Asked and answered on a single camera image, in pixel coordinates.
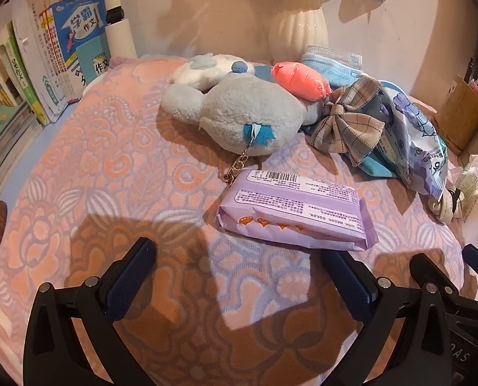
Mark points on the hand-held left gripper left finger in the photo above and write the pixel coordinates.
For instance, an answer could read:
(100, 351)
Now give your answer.
(130, 281)

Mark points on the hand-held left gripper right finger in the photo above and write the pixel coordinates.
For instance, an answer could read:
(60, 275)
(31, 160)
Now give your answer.
(349, 281)

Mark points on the purple tissue packet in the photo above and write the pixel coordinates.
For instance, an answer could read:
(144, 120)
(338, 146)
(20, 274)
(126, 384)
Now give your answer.
(295, 205)

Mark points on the purple printed packet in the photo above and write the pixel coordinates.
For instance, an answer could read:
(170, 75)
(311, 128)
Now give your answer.
(412, 140)

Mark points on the grey plaid bow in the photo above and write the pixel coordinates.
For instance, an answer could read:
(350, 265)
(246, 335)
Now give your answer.
(343, 124)

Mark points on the grey and white plush toy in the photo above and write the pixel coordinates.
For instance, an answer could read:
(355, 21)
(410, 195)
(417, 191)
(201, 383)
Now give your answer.
(239, 104)

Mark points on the blue face mask pack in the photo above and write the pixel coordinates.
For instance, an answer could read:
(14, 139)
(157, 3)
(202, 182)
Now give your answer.
(335, 66)

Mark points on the white tape roll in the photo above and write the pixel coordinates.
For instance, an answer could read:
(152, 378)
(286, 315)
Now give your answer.
(444, 209)

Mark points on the pink patterned blanket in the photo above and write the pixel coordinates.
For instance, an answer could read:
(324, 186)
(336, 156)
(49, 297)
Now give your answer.
(122, 177)

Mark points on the teal cloth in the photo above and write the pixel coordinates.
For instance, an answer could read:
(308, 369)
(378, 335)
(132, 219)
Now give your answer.
(377, 167)

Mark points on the wooden pen holder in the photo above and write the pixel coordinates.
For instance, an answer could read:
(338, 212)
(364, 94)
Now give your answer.
(460, 116)

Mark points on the black pen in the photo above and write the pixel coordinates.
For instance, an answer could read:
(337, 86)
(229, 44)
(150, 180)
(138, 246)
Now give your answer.
(469, 70)

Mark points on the white desk lamp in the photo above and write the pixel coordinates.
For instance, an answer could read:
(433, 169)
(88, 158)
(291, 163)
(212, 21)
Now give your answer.
(120, 36)

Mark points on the white ribbed vase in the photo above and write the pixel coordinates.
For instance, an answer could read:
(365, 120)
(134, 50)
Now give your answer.
(299, 36)

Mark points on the row of books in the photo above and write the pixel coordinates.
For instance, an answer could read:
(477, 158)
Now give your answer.
(74, 32)

